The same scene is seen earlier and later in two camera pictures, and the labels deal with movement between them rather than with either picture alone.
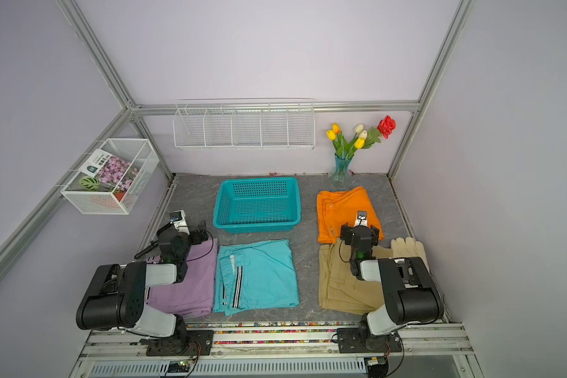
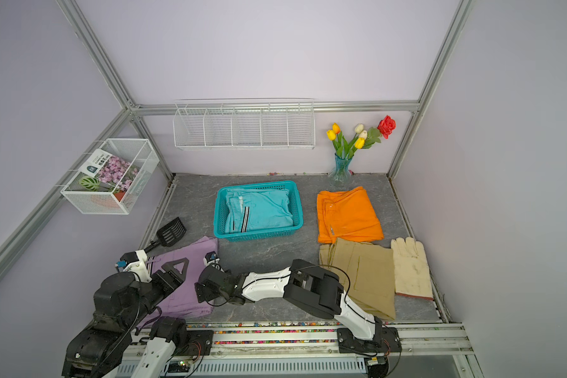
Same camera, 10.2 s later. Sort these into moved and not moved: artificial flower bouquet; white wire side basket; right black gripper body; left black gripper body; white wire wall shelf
Moved: left black gripper body; right black gripper body
Not moved: white wire wall shelf; white wire side basket; artificial flower bouquet
